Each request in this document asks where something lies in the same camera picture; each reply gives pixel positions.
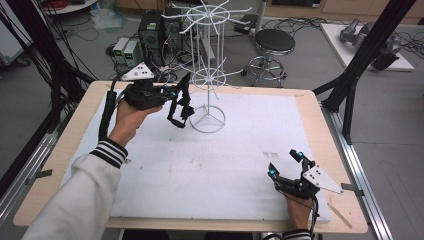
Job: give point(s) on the aluminium frame rail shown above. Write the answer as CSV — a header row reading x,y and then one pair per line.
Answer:
x,y
356,166
23,180

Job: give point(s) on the person's left hand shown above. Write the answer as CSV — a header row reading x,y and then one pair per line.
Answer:
x,y
126,123

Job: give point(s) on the grey power supply unit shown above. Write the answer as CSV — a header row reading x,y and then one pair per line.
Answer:
x,y
119,46
132,51

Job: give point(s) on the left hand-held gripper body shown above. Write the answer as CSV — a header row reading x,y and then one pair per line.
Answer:
x,y
145,95

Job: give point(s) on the black power adapter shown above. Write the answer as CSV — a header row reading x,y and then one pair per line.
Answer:
x,y
246,24

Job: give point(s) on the black round stool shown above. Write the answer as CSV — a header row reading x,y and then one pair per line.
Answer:
x,y
274,41

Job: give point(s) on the white floor board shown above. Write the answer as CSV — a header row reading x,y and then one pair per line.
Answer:
x,y
336,46

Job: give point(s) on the white foam mat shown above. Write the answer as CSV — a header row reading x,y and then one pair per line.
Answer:
x,y
216,173

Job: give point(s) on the grey metal bracket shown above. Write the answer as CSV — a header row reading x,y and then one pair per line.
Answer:
x,y
351,188
40,175

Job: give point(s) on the navy bow tie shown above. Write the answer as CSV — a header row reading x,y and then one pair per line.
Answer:
x,y
187,112

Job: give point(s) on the black computer tower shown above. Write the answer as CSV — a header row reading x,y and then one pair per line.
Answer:
x,y
172,31
150,30

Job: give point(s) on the black metal frame post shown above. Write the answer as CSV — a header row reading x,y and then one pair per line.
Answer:
x,y
366,50

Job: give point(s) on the clear plastic bag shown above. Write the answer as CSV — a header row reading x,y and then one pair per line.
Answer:
x,y
108,18

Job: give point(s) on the person's right hand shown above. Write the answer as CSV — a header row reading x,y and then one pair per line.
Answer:
x,y
300,211

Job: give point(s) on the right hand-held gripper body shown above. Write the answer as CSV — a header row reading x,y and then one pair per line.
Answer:
x,y
298,188

